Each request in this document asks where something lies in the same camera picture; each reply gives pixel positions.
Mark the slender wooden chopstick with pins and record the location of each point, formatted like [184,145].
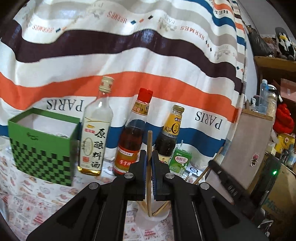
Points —
[202,176]
[188,178]

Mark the red plush toy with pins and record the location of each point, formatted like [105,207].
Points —
[282,118]

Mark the wooden shelf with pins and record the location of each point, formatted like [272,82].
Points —
[277,69]

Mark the cardboard box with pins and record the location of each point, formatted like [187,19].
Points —
[284,197]

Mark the green checkered box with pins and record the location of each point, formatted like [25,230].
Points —
[44,160]

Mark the red cap vinegar bottle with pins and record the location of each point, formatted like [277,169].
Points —
[128,143]

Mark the dark sauce bottle yellow label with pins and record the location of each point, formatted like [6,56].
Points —
[168,139]

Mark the clear cooking wine bottle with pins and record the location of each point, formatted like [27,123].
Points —
[94,143]

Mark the penguin plush toy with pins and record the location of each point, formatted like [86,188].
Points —
[285,44]

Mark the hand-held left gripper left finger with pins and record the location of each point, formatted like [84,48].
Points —
[138,178]

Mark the bear printed cloth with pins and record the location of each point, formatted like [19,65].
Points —
[46,194]

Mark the translucent plastic cup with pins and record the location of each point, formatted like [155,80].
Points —
[161,219]

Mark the striped blanket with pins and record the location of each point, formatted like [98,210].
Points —
[138,46]

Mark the small white device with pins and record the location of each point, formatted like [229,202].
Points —
[193,169]

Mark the clear water bottle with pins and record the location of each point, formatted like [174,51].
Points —
[263,97]

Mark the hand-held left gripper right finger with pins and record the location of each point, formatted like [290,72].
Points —
[161,178]

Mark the green drink carton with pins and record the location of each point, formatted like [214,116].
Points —
[179,162]

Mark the clear storage jar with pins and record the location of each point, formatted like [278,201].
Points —
[271,102]

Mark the yellow tin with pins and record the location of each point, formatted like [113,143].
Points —
[285,142]

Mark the black plastic bag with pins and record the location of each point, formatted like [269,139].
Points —
[260,44]

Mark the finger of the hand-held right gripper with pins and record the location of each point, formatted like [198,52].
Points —
[229,187]

